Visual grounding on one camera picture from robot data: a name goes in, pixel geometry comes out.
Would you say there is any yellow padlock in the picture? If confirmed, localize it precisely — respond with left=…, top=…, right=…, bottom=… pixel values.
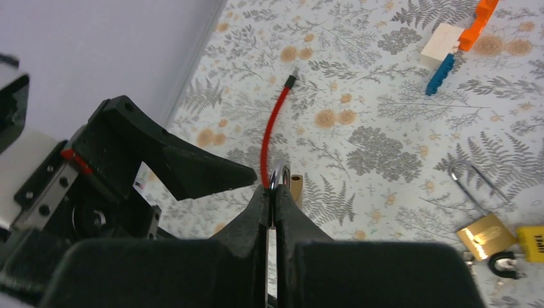
left=516, top=226, right=543, bottom=263

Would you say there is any long shackle brass padlock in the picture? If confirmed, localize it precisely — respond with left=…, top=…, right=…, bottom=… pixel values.
left=448, top=160, right=518, bottom=261

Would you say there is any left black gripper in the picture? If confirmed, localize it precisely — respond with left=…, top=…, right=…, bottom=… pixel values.
left=1, top=54, right=257, bottom=294

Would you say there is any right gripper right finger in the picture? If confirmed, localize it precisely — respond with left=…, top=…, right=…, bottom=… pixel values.
left=273, top=185, right=484, bottom=307

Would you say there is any blue toy brick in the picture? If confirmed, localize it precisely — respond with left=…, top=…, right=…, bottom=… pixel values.
left=425, top=54, right=455, bottom=96

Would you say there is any orange toy brick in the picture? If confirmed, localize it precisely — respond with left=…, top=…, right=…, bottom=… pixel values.
left=458, top=0, right=499, bottom=51

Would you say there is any floral table mat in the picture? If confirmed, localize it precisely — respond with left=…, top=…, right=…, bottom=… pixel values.
left=133, top=0, right=544, bottom=308

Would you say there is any white toy block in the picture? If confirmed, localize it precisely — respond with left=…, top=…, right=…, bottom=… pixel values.
left=420, top=23, right=464, bottom=70

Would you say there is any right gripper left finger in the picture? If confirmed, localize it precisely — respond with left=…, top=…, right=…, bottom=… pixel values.
left=40, top=187, right=269, bottom=307

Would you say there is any small brass padlock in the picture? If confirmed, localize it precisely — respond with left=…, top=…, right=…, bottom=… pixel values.
left=269, top=159, right=303, bottom=210

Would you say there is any red cable lock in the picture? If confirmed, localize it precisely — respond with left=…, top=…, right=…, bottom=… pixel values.
left=260, top=66, right=300, bottom=190

